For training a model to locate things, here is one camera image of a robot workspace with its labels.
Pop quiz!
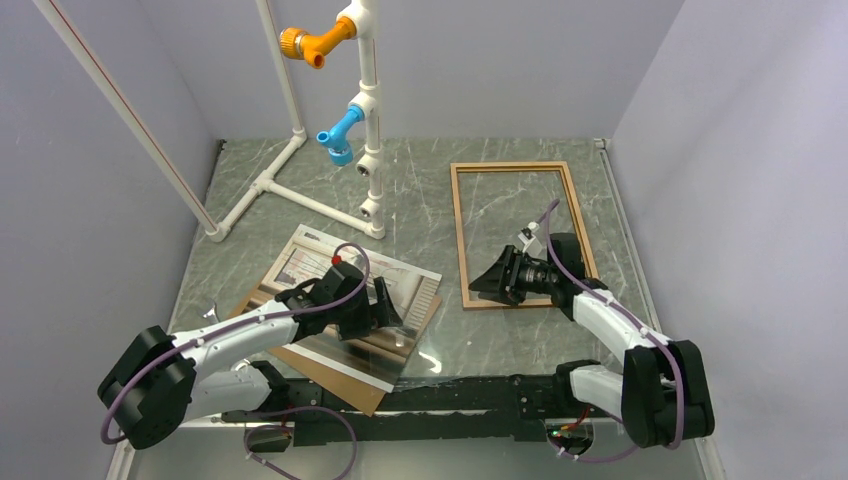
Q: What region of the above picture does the clear acrylic sheet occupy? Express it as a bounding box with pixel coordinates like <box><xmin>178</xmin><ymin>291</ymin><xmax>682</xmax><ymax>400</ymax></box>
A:
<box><xmin>273</xmin><ymin>294</ymin><xmax>606</xmax><ymax>392</ymax></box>

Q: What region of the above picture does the glossy room photo print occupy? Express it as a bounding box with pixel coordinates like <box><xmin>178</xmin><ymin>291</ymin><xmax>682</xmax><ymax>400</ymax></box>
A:
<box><xmin>258</xmin><ymin>223</ymin><xmax>443</xmax><ymax>395</ymax></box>

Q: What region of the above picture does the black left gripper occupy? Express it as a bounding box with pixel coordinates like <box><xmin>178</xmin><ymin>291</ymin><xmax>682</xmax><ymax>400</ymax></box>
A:
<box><xmin>330</xmin><ymin>276</ymin><xmax>402</xmax><ymax>341</ymax></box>

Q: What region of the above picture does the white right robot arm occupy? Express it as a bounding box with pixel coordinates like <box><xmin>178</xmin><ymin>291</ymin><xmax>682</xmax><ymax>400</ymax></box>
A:
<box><xmin>468</xmin><ymin>233</ymin><xmax>715</xmax><ymax>448</ymax></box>

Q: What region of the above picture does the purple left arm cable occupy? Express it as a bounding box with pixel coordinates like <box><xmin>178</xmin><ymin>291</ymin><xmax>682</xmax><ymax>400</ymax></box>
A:
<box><xmin>99</xmin><ymin>242</ymin><xmax>372</xmax><ymax>480</ymax></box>

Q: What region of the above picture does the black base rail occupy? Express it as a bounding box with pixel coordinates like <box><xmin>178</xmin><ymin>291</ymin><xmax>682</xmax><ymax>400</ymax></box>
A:
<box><xmin>221</xmin><ymin>374</ymin><xmax>605</xmax><ymax>448</ymax></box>

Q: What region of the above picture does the white PVC pipe stand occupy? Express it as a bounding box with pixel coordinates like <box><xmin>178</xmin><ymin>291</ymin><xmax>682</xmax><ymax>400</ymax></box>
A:
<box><xmin>33</xmin><ymin>0</ymin><xmax>388</xmax><ymax>244</ymax></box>

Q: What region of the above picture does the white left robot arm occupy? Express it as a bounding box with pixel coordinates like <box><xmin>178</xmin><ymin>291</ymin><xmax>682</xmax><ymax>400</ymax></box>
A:
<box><xmin>97</xmin><ymin>259</ymin><xmax>402</xmax><ymax>449</ymax></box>

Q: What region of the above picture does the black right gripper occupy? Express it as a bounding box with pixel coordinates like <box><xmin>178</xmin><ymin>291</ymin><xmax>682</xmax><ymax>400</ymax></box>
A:
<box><xmin>469</xmin><ymin>245</ymin><xmax>557</xmax><ymax>306</ymax></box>

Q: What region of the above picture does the orange pipe nozzle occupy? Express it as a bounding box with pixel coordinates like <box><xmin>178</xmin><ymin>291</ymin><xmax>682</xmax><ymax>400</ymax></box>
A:
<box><xmin>279</xmin><ymin>16</ymin><xmax>357</xmax><ymax>69</ymax></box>

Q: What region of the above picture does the wooden picture frame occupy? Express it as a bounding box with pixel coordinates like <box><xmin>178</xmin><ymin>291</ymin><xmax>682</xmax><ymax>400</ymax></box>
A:
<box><xmin>450</xmin><ymin>161</ymin><xmax>599</xmax><ymax>310</ymax></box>

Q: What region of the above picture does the blue pipe nozzle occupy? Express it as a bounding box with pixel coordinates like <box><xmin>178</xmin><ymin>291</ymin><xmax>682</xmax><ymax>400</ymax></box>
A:
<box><xmin>315</xmin><ymin>105</ymin><xmax>365</xmax><ymax>167</ymax></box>

